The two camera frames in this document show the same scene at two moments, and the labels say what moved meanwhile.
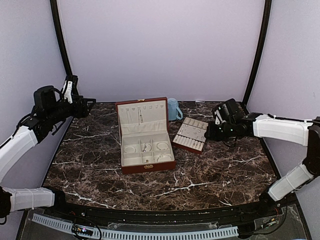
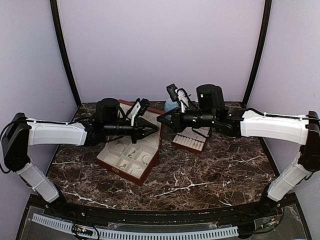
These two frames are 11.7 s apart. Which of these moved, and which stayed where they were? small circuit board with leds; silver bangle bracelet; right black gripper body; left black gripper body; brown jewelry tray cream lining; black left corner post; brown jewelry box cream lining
Moved: right black gripper body; left black gripper body; brown jewelry box cream lining; silver bangle bracelet
Stayed: small circuit board with leds; brown jewelry tray cream lining; black left corner post
